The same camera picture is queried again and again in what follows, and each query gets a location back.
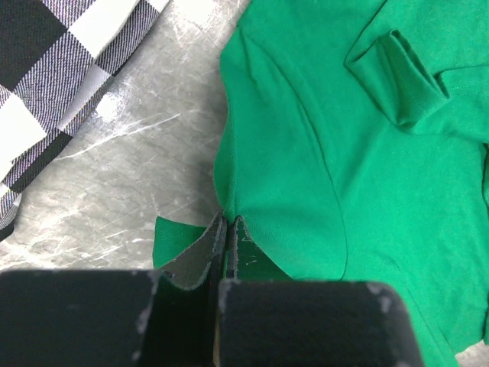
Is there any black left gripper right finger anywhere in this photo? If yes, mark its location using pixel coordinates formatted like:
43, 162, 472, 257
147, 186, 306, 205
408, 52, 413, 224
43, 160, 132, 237
215, 219, 423, 366

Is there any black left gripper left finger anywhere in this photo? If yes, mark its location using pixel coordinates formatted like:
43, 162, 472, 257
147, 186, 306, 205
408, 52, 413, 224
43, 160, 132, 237
1, 215, 228, 366

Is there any green t-shirt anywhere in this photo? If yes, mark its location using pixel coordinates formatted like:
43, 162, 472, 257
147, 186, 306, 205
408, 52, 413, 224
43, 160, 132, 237
151, 0, 489, 367

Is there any black white checkered shirt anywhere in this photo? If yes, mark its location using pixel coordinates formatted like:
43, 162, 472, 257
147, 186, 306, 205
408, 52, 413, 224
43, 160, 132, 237
1, 1, 166, 238

